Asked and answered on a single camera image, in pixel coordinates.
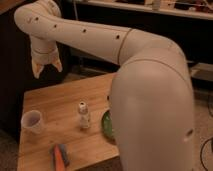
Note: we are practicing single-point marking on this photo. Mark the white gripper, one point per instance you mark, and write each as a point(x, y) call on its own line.
point(43, 55)

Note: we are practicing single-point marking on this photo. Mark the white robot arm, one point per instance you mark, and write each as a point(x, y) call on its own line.
point(151, 96)

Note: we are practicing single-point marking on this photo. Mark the white ceramic cup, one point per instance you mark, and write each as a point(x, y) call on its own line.
point(33, 121)

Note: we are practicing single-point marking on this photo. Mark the wooden table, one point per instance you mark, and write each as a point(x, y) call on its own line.
point(59, 106)

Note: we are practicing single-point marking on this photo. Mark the green bowl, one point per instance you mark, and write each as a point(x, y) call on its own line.
point(106, 126)

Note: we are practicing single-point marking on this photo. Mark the orange and grey tool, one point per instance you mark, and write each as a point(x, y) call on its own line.
point(59, 157)

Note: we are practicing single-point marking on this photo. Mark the white counter shelf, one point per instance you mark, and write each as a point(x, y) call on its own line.
point(147, 8)

